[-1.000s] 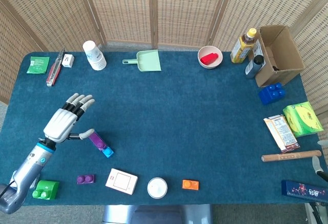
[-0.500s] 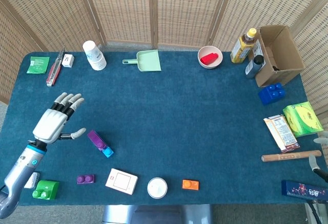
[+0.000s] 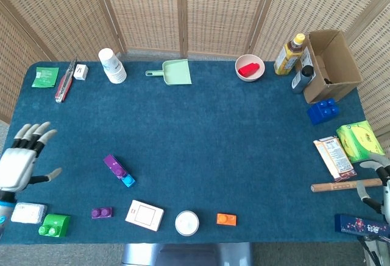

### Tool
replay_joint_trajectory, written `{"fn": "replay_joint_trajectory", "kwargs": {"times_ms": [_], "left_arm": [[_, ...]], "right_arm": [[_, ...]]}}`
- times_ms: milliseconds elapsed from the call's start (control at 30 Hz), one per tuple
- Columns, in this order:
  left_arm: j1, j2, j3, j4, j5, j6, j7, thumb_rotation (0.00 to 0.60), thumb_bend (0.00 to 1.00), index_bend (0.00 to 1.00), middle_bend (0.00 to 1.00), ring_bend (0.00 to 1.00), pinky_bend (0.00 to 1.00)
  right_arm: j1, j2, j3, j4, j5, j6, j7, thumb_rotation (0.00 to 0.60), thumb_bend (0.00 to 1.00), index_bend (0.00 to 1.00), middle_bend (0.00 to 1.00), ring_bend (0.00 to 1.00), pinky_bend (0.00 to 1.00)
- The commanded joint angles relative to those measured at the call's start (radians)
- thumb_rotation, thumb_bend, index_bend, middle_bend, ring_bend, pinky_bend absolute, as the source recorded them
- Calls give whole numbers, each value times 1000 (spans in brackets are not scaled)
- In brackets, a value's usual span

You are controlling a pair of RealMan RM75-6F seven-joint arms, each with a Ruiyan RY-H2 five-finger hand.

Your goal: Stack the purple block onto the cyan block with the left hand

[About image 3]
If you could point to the blue table cloth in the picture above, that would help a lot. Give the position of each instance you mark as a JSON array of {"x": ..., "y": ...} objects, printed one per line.
[{"x": 207, "y": 144}]

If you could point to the orange toy block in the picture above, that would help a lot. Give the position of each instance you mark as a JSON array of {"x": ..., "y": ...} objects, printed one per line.
[{"x": 226, "y": 219}]

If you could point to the wooden stick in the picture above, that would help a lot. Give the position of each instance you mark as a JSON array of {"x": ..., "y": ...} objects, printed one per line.
[{"x": 335, "y": 186}]

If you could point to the small purple block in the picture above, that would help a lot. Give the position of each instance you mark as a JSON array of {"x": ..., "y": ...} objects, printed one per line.
[{"x": 102, "y": 213}]

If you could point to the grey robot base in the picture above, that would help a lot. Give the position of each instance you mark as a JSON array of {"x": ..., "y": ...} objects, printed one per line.
[{"x": 186, "y": 255}]

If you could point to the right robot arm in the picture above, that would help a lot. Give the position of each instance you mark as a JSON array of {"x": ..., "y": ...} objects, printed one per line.
[{"x": 376, "y": 252}]

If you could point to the wicker folding screen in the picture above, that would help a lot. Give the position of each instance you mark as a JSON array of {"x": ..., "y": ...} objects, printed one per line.
[{"x": 219, "y": 10}]

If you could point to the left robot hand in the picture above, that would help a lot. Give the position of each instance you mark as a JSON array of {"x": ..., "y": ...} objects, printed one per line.
[{"x": 15, "y": 168}]

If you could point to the mint green dustpan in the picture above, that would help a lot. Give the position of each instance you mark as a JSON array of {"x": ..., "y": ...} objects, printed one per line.
[{"x": 176, "y": 72}]

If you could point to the stack of paper cups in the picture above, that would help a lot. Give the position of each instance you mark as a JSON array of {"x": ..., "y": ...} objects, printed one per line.
[{"x": 112, "y": 68}]

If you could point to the yellow tea bottle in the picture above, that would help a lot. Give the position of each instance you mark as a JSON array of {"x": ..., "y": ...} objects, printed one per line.
[{"x": 288, "y": 59}]

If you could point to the white box with red frame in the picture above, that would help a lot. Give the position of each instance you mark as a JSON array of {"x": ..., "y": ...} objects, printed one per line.
[{"x": 144, "y": 215}]

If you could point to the pink bowl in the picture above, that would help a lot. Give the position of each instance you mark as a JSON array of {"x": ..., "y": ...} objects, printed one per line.
[{"x": 248, "y": 78}]

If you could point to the dark grey bottle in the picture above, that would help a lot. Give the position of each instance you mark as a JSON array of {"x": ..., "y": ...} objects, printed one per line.
[{"x": 300, "y": 80}]

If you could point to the white lidded plastic jar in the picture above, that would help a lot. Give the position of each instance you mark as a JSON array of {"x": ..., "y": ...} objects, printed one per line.
[{"x": 187, "y": 223}]

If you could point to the green sachet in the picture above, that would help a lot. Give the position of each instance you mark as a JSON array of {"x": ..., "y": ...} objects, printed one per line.
[{"x": 45, "y": 77}]

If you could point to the green toy block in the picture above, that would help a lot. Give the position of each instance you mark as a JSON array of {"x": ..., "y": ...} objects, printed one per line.
[{"x": 56, "y": 223}]

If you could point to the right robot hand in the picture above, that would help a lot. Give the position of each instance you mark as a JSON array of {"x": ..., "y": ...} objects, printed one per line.
[{"x": 386, "y": 187}]

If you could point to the yellow-green tissue pack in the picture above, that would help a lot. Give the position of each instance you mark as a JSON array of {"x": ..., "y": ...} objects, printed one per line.
[{"x": 358, "y": 138}]

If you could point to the dark blue printed box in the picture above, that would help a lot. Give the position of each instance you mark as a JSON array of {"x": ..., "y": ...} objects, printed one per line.
[{"x": 356, "y": 226}]

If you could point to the light blue toy block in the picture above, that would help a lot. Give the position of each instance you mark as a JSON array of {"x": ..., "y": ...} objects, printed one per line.
[{"x": 128, "y": 181}]

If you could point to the white tissue pack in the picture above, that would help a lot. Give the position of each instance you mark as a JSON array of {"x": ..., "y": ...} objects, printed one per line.
[{"x": 29, "y": 213}]

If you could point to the dark blue toy block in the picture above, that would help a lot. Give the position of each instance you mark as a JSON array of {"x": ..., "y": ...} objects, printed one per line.
[{"x": 323, "y": 111}]

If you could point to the purple toy block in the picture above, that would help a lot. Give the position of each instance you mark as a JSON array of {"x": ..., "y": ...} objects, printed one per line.
[{"x": 114, "y": 165}]

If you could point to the red utility knife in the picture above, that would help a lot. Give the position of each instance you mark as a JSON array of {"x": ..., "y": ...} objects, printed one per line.
[{"x": 64, "y": 85}]

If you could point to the red object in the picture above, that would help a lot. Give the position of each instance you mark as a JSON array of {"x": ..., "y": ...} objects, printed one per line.
[{"x": 248, "y": 69}]

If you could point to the small white box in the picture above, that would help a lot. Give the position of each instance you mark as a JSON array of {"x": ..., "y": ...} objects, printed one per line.
[{"x": 80, "y": 72}]

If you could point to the open cardboard box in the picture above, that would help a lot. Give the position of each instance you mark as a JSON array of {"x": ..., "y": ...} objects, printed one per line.
[{"x": 338, "y": 91}]

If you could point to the orange and white carton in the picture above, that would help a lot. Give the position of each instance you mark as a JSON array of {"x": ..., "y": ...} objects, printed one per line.
[{"x": 333, "y": 156}]

